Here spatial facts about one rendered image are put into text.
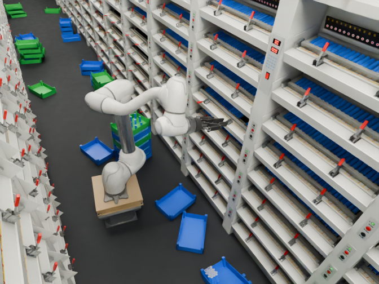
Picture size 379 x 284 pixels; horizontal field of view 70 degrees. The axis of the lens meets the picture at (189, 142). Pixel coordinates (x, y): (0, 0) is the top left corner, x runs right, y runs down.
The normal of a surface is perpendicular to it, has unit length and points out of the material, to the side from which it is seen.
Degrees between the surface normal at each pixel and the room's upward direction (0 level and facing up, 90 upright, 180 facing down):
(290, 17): 90
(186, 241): 0
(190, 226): 0
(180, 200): 0
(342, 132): 16
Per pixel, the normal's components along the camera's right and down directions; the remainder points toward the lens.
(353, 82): -0.18, -0.65
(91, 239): 0.07, -0.76
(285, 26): -0.86, 0.29
